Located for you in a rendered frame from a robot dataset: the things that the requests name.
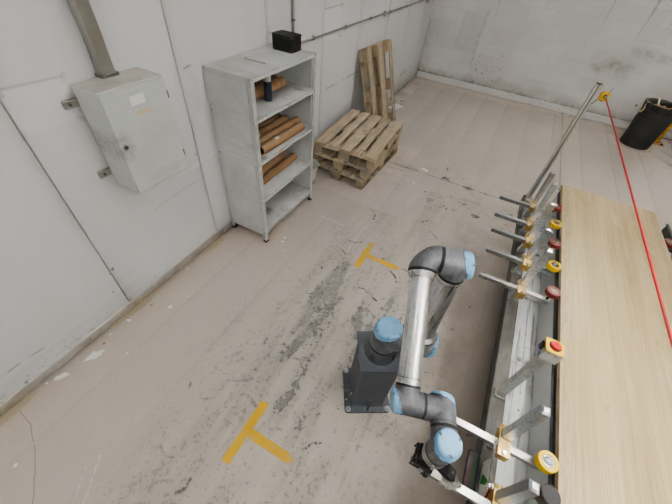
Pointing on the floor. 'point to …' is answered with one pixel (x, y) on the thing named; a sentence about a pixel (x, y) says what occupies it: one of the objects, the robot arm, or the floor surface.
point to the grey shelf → (230, 113)
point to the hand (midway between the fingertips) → (421, 468)
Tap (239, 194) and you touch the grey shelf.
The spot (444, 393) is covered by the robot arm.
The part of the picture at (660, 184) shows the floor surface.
